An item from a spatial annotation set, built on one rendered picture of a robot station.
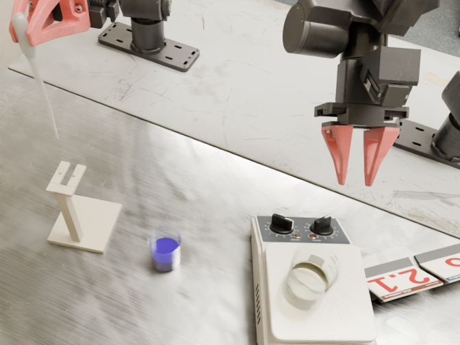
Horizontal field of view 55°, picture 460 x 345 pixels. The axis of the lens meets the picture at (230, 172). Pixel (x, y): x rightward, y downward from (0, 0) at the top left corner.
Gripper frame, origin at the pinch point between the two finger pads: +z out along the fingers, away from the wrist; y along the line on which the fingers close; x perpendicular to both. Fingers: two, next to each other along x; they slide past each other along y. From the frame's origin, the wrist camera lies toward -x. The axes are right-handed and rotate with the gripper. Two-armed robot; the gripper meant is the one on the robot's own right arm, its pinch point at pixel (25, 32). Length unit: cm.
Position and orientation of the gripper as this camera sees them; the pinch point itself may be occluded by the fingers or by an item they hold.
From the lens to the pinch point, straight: 44.4
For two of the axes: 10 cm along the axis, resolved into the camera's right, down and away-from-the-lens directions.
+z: -1.8, 7.8, -6.0
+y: 9.8, 1.9, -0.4
